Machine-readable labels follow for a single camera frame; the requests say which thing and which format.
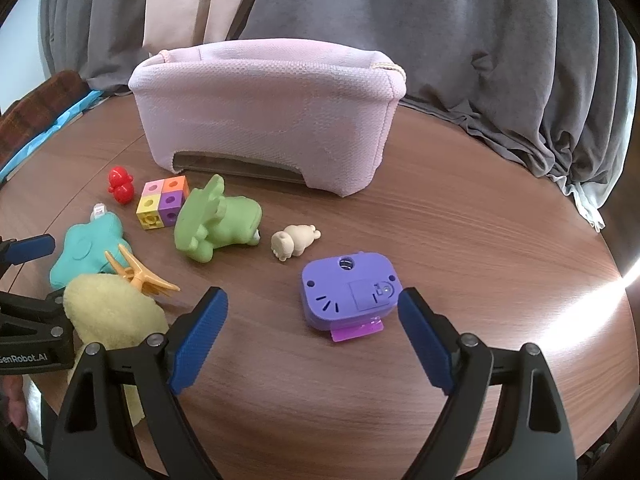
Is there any person's left hand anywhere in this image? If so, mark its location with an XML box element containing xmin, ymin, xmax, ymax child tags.
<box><xmin>0</xmin><ymin>375</ymin><xmax>28</xmax><ymax>433</ymax></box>

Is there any blue plastic strip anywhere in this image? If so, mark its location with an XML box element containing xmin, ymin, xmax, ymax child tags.
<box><xmin>0</xmin><ymin>89</ymin><xmax>108</xmax><ymax>181</ymax></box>

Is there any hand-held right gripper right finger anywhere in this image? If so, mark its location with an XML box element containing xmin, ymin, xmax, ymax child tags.
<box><xmin>397</xmin><ymin>287</ymin><xmax>581</xmax><ymax>480</ymax></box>

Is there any orange hair clip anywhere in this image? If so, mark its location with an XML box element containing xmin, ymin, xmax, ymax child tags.
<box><xmin>103</xmin><ymin>243</ymin><xmax>181</xmax><ymax>297</ymax></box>

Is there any multicoloured block cube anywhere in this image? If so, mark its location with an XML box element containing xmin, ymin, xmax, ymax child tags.
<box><xmin>136</xmin><ymin>176</ymin><xmax>191</xmax><ymax>231</ymax></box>

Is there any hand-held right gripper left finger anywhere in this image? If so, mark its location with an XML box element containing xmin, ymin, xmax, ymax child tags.
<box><xmin>47</xmin><ymin>286</ymin><xmax>230</xmax><ymax>480</ymax></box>

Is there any red toy figure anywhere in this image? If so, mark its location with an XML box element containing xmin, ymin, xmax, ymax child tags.
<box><xmin>106</xmin><ymin>166</ymin><xmax>135</xmax><ymax>205</ymax></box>

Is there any grey curtain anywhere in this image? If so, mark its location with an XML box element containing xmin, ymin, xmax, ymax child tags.
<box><xmin>37</xmin><ymin>0</ymin><xmax>638</xmax><ymax>231</ymax></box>

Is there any purple toy device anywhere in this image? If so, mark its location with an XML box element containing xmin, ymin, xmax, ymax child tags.
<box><xmin>301</xmin><ymin>252</ymin><xmax>401</xmax><ymax>343</ymax></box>

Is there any beige bear figure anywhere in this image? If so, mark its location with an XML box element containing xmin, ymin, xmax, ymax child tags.
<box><xmin>271</xmin><ymin>223</ymin><xmax>322</xmax><ymax>261</ymax></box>

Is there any red plaid cushion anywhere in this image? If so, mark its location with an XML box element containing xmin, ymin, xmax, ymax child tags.
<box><xmin>0</xmin><ymin>70</ymin><xmax>93</xmax><ymax>171</ymax></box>

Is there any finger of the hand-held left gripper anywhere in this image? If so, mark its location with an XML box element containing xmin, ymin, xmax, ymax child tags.
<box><xmin>0</xmin><ymin>289</ymin><xmax>66</xmax><ymax>318</ymax></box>
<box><xmin>0</xmin><ymin>234</ymin><xmax>56</xmax><ymax>281</ymax></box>

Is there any teal star plush toy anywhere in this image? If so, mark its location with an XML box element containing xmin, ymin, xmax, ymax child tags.
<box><xmin>49</xmin><ymin>202</ymin><xmax>133</xmax><ymax>290</ymax></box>

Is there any yellow plush toy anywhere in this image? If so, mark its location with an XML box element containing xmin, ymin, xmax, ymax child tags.
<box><xmin>62</xmin><ymin>274</ymin><xmax>171</xmax><ymax>426</ymax></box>

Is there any pink fabric basket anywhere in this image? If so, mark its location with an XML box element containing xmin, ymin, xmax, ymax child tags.
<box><xmin>128</xmin><ymin>38</ymin><xmax>407</xmax><ymax>197</ymax></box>

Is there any green dinosaur toy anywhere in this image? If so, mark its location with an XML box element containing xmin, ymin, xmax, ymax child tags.
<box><xmin>173</xmin><ymin>174</ymin><xmax>263</xmax><ymax>263</ymax></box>

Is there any beige curtain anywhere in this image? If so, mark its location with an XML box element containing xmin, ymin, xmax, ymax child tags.
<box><xmin>142</xmin><ymin>0</ymin><xmax>273</xmax><ymax>58</ymax></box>

